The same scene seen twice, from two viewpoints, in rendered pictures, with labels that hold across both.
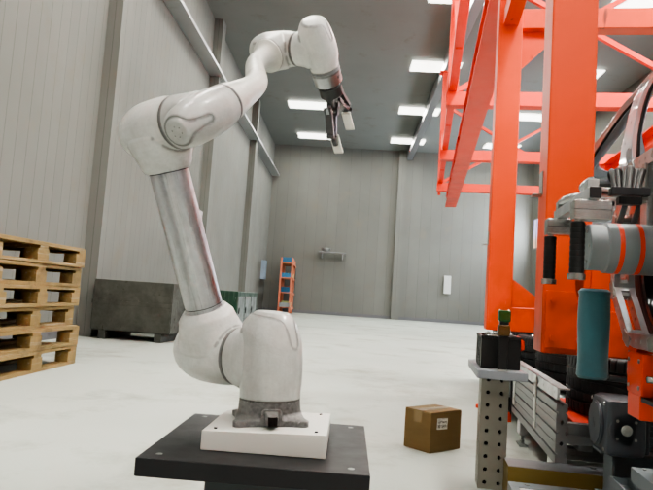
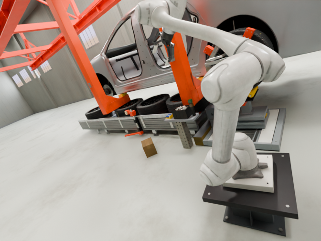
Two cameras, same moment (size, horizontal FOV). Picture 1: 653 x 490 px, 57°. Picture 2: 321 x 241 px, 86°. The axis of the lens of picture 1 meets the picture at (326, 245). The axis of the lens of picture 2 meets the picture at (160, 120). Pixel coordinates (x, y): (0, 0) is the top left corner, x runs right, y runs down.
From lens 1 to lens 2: 186 cm
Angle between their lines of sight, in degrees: 60
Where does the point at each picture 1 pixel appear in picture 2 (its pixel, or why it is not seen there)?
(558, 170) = (180, 50)
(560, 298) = (192, 89)
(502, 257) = (99, 89)
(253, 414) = (257, 169)
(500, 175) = (83, 60)
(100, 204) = not seen: outside the picture
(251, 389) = (255, 163)
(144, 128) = (253, 81)
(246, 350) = (250, 153)
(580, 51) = not seen: hidden behind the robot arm
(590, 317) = not seen: hidden behind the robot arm
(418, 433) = (151, 151)
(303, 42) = (180, 7)
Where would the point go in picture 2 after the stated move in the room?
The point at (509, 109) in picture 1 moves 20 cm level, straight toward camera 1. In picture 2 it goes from (72, 32) to (76, 28)
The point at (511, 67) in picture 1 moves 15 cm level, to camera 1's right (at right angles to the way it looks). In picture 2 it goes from (63, 14) to (71, 14)
